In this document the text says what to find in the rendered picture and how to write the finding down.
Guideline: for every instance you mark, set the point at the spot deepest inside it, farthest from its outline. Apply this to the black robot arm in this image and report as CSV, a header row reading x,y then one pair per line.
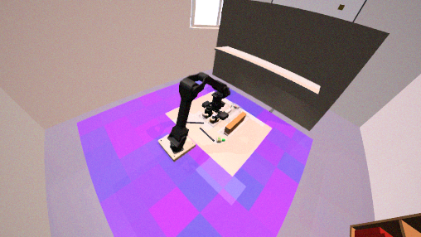
x,y
188,90

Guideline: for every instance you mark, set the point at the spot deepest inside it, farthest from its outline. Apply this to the small jar with green cap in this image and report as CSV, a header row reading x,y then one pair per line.
x,y
219,140

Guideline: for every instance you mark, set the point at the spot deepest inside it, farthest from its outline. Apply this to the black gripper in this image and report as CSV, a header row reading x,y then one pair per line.
x,y
216,108

